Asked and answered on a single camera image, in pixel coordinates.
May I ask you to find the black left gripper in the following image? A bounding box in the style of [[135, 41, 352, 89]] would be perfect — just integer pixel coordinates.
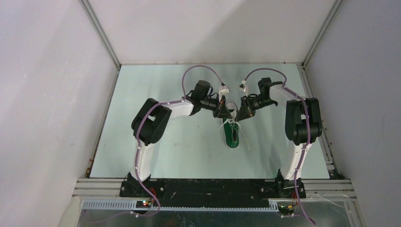
[[200, 94, 232, 120]]

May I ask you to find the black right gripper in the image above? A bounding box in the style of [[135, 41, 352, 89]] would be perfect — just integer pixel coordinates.
[[235, 96, 276, 122]]

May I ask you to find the white shoelace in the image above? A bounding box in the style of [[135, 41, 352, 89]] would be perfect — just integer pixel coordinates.
[[220, 105, 251, 152]]

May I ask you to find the green canvas sneaker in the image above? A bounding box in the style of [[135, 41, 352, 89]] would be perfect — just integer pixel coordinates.
[[221, 105, 239, 149]]

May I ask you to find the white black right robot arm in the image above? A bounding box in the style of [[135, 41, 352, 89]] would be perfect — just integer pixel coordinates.
[[235, 78, 323, 198]]

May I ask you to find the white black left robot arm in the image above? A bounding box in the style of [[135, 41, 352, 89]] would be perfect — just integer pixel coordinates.
[[127, 80, 234, 197]]

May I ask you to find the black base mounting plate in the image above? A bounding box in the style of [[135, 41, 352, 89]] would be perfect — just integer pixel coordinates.
[[119, 178, 306, 208]]

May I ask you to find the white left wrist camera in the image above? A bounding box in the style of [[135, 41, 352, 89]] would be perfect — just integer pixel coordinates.
[[218, 85, 230, 96]]

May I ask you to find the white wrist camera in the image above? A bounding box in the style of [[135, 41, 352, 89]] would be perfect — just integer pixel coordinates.
[[238, 80, 249, 96], [218, 85, 230, 96]]

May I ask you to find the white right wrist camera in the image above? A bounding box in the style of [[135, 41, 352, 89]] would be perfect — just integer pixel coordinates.
[[238, 80, 249, 96]]

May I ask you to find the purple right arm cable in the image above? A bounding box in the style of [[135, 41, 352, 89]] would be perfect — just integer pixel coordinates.
[[241, 67, 317, 227]]

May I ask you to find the aluminium frame rail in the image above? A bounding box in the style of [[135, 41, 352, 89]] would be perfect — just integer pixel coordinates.
[[73, 178, 356, 200]]

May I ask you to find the grey slotted cable duct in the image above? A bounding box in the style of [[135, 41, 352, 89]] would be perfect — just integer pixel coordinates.
[[80, 200, 279, 212]]

